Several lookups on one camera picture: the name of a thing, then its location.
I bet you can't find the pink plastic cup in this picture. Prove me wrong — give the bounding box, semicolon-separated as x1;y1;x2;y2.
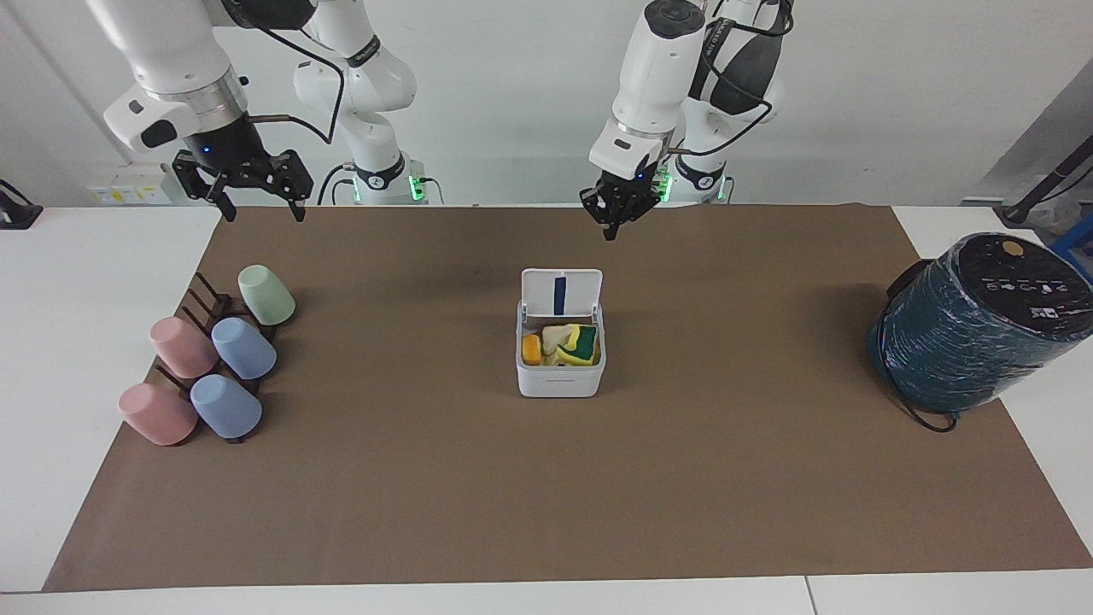
149;316;219;380
118;383;200;448

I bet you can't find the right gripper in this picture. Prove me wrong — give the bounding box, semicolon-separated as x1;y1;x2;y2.
171;113;314;225

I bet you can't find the black stand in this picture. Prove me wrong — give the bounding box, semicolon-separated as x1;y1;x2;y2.
0;178;44;231
1001;135;1093;228

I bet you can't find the dark teal wrapped cylinder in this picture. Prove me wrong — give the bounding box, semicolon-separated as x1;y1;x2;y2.
866;231;1093;417

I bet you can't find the green plastic cup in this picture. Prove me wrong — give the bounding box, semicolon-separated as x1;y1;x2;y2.
237;264;297;327

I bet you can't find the beige sponge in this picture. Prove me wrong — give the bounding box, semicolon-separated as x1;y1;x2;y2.
540;324;578;367

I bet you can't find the white trash can with lid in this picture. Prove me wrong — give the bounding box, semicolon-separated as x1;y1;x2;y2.
515;267;607;399

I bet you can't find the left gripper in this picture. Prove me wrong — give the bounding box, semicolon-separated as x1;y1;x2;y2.
580;167;662;243

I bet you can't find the blue plastic cup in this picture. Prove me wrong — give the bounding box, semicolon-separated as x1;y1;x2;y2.
210;316;278;381
189;374;264;441

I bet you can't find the white wall socket box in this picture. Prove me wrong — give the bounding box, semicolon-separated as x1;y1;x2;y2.
88;166;173;207

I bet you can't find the dark brown cup rack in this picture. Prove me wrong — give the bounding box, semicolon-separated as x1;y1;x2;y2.
154;272;279;445

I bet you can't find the blue object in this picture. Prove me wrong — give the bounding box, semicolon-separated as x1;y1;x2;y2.
1050;214;1093;287

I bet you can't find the yellow and green sponge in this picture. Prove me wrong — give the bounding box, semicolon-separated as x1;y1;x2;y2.
557;324;599;367

